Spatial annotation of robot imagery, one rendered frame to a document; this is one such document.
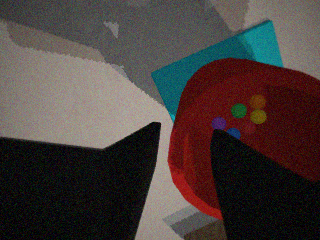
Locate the yellow marble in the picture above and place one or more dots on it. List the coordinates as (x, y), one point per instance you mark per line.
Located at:
(258, 116)

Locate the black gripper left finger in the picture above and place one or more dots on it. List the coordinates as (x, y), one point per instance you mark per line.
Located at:
(108, 185)

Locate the wooden rectangular beam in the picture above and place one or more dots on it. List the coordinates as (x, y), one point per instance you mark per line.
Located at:
(212, 231)

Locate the dark red cup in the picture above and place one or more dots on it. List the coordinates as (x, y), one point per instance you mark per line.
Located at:
(290, 135)

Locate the orange marble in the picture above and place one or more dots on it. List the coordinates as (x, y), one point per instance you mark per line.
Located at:
(256, 101)

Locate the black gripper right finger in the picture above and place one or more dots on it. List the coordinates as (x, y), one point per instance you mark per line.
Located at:
(260, 199)

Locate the green marble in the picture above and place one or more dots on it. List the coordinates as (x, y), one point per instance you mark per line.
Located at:
(238, 110)

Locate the purple marble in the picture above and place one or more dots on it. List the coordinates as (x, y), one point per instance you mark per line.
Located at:
(218, 123)

